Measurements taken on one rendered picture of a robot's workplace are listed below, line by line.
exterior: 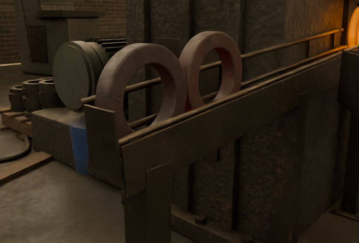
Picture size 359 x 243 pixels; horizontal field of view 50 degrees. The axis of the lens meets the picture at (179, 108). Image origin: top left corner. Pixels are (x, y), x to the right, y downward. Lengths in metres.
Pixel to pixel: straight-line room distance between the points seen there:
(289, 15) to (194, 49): 0.52
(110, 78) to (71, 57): 1.50
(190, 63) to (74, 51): 1.40
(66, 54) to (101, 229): 0.96
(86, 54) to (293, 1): 1.14
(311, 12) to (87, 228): 1.14
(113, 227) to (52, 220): 0.26
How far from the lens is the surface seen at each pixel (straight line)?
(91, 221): 1.66
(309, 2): 1.31
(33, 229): 1.67
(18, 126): 2.92
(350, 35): 1.51
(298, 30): 1.25
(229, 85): 0.82
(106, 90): 0.58
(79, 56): 2.02
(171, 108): 0.69
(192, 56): 0.71
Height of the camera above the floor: 0.81
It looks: 13 degrees down
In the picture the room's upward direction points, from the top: straight up
